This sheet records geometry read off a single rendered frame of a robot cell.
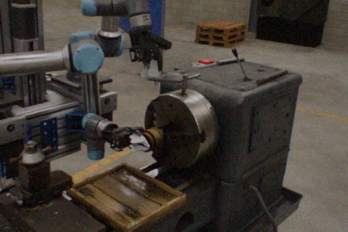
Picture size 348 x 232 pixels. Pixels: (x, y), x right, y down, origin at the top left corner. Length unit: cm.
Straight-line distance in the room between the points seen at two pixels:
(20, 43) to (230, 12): 1072
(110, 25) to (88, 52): 45
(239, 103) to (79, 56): 64
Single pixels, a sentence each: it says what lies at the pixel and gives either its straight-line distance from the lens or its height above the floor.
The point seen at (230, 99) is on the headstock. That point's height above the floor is 123.
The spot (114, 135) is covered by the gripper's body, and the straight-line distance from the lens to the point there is 155.
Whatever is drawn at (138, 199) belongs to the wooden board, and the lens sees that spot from 156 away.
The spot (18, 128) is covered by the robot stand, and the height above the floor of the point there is 107.
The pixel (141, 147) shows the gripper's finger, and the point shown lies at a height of 107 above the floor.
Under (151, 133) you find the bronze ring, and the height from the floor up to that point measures 111.
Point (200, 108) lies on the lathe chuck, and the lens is 158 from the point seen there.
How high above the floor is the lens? 173
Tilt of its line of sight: 19 degrees down
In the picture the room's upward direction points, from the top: 3 degrees clockwise
